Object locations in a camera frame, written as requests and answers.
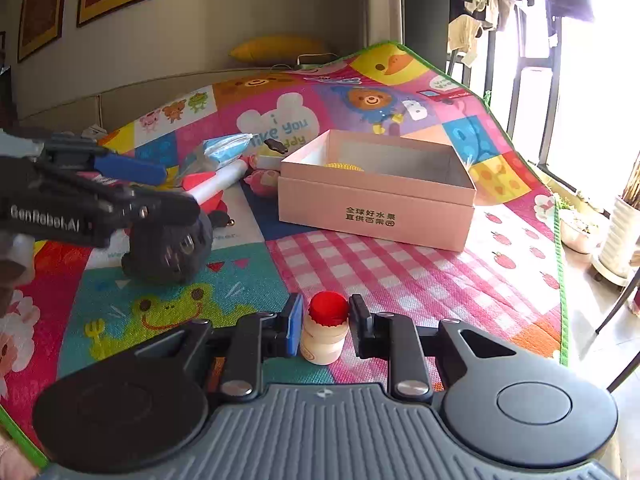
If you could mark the yellow ridged toy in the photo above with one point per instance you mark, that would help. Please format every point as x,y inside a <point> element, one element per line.
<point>342,166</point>

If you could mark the colourful cartoon play mat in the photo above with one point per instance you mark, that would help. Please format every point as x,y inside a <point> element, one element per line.
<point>400,280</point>

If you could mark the beige sofa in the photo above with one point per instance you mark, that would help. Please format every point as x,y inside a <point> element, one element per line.
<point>150,90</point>

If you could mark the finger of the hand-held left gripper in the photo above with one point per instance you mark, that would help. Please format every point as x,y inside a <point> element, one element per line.
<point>131,169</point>
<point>160,207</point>

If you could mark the yellow pillow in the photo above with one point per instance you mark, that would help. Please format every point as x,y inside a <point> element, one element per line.
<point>277,49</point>

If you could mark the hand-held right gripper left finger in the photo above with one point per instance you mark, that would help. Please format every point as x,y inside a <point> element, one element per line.
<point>295,327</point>

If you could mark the white and red toy rocket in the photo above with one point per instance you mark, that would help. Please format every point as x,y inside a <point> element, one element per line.
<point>220,180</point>

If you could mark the blue wet wipe packet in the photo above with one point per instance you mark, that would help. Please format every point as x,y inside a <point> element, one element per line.
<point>220,147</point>

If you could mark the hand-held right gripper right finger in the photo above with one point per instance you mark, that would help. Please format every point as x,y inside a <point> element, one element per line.
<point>358,322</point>

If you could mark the small white bottle red cap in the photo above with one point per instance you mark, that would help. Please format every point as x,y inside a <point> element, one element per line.
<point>324,337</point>

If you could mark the black plush toy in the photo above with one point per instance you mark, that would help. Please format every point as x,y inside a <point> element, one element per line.
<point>165,255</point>

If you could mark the black metal chair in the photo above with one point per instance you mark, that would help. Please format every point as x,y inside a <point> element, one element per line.
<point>622,340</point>

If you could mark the pink soft toy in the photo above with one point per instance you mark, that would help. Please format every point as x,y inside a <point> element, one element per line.
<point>262,182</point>

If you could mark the pink cardboard box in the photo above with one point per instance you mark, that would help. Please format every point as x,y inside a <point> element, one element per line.
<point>375,210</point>

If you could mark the small black object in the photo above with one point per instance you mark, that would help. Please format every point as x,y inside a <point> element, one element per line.
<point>276,147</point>

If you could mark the dried yellow plant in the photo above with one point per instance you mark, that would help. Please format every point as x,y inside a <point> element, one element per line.
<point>632,180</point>

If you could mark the black window frame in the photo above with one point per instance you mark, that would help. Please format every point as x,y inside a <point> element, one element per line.
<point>552,85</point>

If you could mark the small potted plant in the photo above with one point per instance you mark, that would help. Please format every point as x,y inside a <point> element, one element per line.
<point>577,232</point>

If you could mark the white ribbed plant pot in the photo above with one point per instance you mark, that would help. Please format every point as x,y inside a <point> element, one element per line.
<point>620,237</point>

